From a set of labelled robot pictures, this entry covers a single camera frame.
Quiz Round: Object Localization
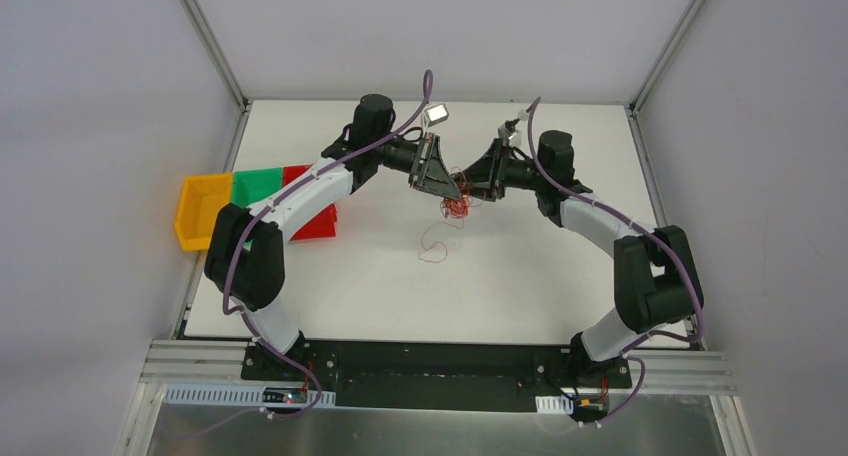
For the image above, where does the left controller circuit board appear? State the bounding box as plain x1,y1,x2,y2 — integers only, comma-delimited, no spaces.
262,387,309,405

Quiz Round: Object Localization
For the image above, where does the left white slotted cable duct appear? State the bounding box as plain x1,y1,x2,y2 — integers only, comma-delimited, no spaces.
163,384,336,409

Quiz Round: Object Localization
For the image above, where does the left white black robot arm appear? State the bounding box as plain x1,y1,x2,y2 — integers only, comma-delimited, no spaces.
204,94,461,381

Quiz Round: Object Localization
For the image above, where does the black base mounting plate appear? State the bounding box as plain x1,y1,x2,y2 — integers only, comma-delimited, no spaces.
241,338,632,412

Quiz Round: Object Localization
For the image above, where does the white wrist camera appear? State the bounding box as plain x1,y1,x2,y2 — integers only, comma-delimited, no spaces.
497,118,523,147
421,103,449,126

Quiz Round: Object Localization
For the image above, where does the aluminium frame rail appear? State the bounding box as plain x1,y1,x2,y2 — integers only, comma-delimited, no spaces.
142,340,738,396

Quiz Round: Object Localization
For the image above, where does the red orange cable bundle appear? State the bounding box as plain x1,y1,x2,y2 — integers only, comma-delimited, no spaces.
439,168,480,230

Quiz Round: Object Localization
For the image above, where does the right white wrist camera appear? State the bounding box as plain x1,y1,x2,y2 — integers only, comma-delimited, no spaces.
497,118,523,147

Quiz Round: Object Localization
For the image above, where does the right controller circuit board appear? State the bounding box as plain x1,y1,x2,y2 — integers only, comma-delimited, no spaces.
571,399,609,423

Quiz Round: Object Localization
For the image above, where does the white slotted cable duct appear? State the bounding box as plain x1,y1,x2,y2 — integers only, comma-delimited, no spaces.
163,384,336,409
535,395,574,415

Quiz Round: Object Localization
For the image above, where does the green plastic bin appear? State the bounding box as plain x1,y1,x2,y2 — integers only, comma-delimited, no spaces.
229,166,287,250

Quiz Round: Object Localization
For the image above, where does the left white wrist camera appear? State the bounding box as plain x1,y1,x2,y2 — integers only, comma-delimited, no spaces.
421,103,449,126

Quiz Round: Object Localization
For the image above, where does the controller circuit board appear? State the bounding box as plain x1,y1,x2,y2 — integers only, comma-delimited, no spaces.
571,399,609,423
262,387,309,405

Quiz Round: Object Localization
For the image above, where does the yellow plastic bin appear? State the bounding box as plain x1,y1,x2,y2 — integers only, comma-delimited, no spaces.
174,173,233,252

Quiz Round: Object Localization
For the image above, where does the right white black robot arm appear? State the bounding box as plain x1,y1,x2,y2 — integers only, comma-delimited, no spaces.
452,130,704,386

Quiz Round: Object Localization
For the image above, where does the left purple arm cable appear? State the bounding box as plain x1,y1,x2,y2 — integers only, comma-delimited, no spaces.
222,69,435,422

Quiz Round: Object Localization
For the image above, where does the red plastic bin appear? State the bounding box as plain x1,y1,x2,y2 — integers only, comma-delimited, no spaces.
282,165,338,241

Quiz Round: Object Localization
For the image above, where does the right white slotted cable duct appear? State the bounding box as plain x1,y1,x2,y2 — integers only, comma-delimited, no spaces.
535,395,574,415

